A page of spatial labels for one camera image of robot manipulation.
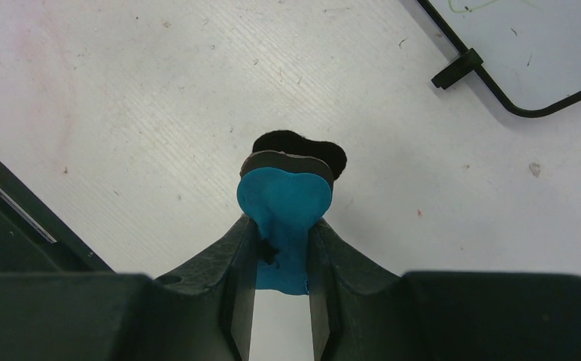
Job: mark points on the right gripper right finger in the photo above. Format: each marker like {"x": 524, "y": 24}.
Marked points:
{"x": 361, "y": 311}

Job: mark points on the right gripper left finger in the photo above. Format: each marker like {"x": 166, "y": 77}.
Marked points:
{"x": 201, "y": 310}

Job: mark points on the blue heart eraser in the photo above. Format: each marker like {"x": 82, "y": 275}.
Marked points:
{"x": 286, "y": 186}

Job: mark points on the black framed whiteboard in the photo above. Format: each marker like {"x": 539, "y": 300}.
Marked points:
{"x": 531, "y": 50}

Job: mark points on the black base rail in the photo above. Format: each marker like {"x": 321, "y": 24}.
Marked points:
{"x": 34, "y": 239}

